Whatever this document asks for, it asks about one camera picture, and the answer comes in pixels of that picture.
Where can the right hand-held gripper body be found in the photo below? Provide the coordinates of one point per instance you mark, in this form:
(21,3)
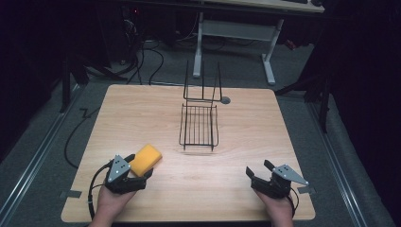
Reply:
(279,182)

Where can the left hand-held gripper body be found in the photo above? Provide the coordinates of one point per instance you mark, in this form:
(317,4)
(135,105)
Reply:
(119,179)

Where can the yellow sponge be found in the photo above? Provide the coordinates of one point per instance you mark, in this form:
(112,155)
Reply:
(145,160)

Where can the person's right hand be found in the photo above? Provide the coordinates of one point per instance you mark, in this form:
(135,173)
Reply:
(276,209)

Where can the person's left hand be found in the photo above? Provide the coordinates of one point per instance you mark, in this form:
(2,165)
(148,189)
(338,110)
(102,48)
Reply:
(110,206)

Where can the grey tape strip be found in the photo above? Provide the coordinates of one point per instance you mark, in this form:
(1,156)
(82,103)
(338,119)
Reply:
(306,190)
(72,194)

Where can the grey table grommet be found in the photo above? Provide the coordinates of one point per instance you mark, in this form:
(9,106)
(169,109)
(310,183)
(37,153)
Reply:
(225,100)

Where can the black stand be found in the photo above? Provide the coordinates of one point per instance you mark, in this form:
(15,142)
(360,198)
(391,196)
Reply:
(67,82)
(318,91)

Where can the white desk with metal legs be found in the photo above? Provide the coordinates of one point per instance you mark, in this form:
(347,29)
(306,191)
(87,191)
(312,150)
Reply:
(242,31)

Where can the metal floor rail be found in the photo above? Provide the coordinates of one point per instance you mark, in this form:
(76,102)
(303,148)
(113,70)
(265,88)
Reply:
(33,160)
(334,164)

